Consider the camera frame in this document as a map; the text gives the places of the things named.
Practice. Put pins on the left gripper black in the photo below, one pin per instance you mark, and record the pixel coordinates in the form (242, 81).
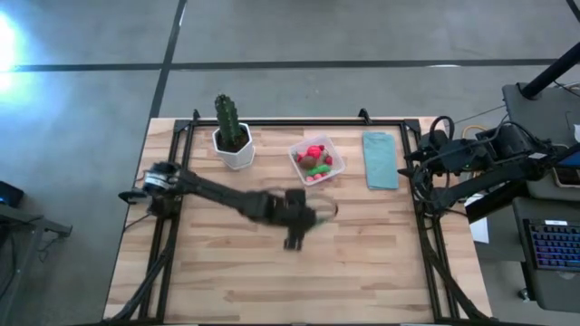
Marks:
(290, 210)

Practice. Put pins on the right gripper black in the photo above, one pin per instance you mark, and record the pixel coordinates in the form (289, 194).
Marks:
(430, 154)

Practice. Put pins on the green cucumber toy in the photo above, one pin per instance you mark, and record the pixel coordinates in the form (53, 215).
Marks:
(318, 170)

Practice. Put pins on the brown kiwi toy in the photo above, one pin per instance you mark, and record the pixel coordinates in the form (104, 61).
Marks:
(308, 162)

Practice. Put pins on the red tomato toy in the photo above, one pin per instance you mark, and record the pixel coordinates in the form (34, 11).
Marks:
(313, 151)

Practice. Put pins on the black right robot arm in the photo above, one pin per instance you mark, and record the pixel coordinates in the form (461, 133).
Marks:
(489, 179)

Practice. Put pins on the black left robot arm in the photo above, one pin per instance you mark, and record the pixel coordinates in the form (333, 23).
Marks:
(213, 192)

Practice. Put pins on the clear plastic tupperware container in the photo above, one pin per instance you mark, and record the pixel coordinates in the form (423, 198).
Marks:
(336, 169)

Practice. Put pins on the teal folded cloth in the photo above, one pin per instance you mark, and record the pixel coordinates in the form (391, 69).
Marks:
(380, 160)

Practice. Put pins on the white paper sheet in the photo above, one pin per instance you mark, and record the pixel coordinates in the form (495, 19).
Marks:
(480, 231)

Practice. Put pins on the white hexagonal planter pot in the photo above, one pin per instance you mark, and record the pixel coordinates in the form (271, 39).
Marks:
(240, 159)

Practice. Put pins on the green cactus plant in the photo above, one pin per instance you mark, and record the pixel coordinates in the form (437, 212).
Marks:
(228, 120)

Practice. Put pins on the tablet with tan case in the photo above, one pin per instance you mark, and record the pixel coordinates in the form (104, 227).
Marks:
(570, 177)

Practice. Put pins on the black pole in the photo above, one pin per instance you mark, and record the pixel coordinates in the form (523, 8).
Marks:
(548, 72)

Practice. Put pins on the backlit rainbow keyboard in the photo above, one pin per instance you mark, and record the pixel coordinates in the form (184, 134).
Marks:
(555, 246)

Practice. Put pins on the grey desk with keyboard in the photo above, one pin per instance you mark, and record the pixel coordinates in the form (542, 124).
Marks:
(544, 290)

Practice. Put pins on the black device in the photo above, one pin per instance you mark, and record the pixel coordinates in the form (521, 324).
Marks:
(10, 194)

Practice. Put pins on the black aluminium table frame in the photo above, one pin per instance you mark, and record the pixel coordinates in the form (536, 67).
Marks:
(294, 122)

